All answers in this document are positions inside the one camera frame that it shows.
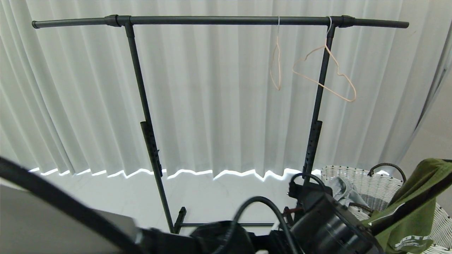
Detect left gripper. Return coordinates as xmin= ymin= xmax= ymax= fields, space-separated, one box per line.
xmin=294 ymin=192 xmax=385 ymax=254

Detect green printed shirt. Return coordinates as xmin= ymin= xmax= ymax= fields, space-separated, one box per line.
xmin=364 ymin=158 xmax=452 ymax=254

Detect pink clothes hanger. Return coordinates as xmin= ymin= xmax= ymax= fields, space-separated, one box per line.
xmin=270 ymin=17 xmax=282 ymax=91
xmin=292 ymin=17 xmax=357 ymax=103

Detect white laundry basket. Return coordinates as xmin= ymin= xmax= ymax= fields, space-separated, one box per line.
xmin=321 ymin=163 xmax=452 ymax=254

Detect black clothes rack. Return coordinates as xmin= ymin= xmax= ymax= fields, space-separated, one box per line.
xmin=32 ymin=15 xmax=409 ymax=234

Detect pale grey shorts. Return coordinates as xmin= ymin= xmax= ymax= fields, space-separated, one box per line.
xmin=325 ymin=176 xmax=369 ymax=209

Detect white curtain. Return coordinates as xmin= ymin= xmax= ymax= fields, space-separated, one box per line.
xmin=0 ymin=0 xmax=452 ymax=181

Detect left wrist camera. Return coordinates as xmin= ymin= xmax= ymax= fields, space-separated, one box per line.
xmin=288 ymin=175 xmax=334 ymax=203

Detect black cable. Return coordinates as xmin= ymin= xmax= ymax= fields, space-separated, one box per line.
xmin=212 ymin=196 xmax=304 ymax=254
xmin=289 ymin=172 xmax=327 ymax=187

